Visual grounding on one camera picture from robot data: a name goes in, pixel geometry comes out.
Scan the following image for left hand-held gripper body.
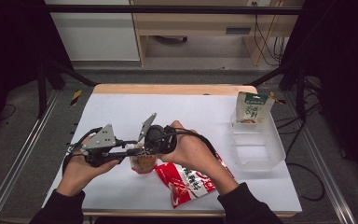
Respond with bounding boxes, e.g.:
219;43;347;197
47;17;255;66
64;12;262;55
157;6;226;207
71;123;129;167

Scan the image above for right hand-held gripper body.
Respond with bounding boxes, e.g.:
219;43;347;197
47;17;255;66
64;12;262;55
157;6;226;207
138;112;178;155

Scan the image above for small snack cup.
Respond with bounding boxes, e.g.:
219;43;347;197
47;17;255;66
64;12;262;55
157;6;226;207
130;143;158;175

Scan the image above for red and white sauce packet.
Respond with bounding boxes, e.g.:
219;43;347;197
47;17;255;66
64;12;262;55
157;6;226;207
153;151;236;209

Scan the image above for clear plastic container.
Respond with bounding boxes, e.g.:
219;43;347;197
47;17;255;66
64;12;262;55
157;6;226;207
229;111;287;173

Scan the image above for green and white pouch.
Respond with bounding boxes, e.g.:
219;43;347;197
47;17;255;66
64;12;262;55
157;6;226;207
235;91;276;125

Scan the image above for person's right hand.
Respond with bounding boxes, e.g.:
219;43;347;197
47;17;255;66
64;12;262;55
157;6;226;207
159;120;227;185

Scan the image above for person's left hand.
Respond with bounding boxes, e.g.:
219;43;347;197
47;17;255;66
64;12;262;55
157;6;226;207
60;154;120;189

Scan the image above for yellow and black tape piece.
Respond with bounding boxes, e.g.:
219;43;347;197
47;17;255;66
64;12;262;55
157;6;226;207
268;91;287;105
69;90;84;107

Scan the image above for black metal stand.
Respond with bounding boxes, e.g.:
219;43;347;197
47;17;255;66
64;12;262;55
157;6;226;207
36;55;98;119
247;58;310;123

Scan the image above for white cabinet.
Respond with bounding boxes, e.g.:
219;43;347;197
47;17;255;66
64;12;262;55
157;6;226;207
44;0;141;62

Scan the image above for wooden desk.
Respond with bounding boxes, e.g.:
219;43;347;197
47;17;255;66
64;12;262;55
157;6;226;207
130;0;306;67

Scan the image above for dark curtain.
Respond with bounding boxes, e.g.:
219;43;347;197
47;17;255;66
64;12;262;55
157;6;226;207
287;0;358;185
0;0;73;141

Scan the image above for black horizontal bar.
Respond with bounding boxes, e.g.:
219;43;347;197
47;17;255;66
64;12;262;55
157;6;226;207
43;4;303;15

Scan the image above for left hand-held gripper cable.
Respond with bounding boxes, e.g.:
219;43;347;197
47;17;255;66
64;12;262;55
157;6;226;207
62;126;103;175

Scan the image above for hand-held gripper cable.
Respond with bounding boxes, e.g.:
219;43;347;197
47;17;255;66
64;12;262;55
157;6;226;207
62;126;103;175
155;127;218;158

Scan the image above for right hand-held gripper cable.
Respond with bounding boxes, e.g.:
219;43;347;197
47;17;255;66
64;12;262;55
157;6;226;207
155;127;218;158

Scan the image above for aluminium floor rail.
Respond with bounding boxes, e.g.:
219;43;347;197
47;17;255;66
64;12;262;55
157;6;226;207
282;90;357;224
0;89;61;224

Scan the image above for thin black floor cable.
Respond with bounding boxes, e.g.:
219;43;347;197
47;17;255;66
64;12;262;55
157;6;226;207
0;103;17;122

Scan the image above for hanging black cables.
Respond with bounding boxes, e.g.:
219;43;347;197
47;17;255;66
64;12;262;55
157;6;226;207
252;1;288;67

